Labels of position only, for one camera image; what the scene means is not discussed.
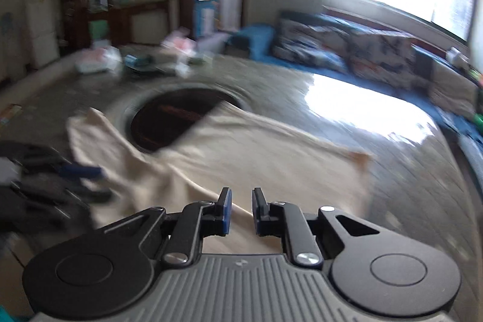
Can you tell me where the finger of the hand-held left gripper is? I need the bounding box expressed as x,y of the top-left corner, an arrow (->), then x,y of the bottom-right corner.
8,145 -> 104,183
15,175 -> 114,217

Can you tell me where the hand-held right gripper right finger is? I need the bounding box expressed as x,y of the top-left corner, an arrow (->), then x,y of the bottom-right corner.
252,188 -> 382,267

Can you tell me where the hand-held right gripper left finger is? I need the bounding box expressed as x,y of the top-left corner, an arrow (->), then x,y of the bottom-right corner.
99,187 -> 232,267

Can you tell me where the beige cloth garment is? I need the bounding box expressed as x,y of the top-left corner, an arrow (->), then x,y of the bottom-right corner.
67,101 -> 374,255

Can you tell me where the white plastic bag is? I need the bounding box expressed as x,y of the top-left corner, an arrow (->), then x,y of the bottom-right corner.
75,46 -> 123,74

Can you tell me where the dark tray with blue item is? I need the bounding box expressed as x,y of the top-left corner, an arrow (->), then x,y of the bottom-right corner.
124,53 -> 156,73

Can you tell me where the white refrigerator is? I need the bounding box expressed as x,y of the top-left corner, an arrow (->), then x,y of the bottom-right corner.
24,0 -> 61,68

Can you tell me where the pink and white packet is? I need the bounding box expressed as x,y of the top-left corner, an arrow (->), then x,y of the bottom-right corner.
160,28 -> 197,56

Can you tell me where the blue patterned sofa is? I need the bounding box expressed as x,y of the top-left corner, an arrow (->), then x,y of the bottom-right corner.
226,11 -> 483,153

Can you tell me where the blue and white carton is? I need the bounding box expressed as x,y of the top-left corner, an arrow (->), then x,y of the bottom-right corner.
192,0 -> 221,40

